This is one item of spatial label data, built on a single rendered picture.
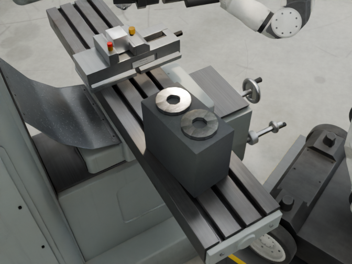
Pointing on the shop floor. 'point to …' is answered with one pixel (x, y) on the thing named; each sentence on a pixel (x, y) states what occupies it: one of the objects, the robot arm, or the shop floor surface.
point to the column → (28, 197)
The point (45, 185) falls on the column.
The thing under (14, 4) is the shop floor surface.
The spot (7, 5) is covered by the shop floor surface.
